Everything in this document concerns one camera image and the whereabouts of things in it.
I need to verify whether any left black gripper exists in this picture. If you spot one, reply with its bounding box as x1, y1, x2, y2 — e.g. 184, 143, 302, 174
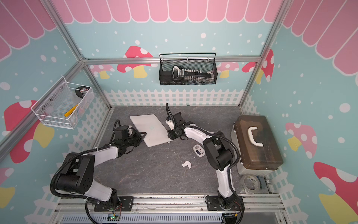
123, 130, 147, 147

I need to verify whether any silver laptop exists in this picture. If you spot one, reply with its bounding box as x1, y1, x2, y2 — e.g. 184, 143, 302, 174
130, 114, 171, 147

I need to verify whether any white wireless mouse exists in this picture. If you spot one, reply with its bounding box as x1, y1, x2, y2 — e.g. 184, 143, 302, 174
193, 144, 205, 157

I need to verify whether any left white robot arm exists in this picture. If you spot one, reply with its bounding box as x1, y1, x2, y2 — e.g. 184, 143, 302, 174
50, 120, 147, 210

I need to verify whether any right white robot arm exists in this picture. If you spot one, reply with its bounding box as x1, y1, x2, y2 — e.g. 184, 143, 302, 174
166, 103, 244, 212

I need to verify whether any socket bit set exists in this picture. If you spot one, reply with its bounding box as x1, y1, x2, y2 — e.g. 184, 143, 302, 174
171, 66, 215, 85

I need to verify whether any black tape roll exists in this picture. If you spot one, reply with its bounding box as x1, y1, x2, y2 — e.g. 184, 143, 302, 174
75, 86, 90, 98

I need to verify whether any yellow tool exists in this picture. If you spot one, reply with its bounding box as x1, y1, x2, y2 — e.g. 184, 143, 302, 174
64, 104, 78, 118

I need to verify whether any brown lidded storage box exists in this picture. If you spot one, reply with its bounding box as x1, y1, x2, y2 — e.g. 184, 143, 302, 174
231, 115, 283, 176

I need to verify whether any clear tape roll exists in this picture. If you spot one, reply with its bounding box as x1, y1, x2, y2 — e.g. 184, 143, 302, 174
240, 174, 262, 195

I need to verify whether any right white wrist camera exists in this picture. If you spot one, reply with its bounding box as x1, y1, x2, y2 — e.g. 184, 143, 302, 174
166, 118, 175, 130

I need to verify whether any black wire mesh basket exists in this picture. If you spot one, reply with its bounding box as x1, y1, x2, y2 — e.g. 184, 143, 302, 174
158, 53, 218, 85

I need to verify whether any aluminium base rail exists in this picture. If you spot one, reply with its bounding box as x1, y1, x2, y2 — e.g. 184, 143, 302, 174
50, 194, 291, 224

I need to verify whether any white wire mesh basket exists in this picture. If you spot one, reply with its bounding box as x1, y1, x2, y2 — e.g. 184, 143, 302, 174
31, 77, 95, 130

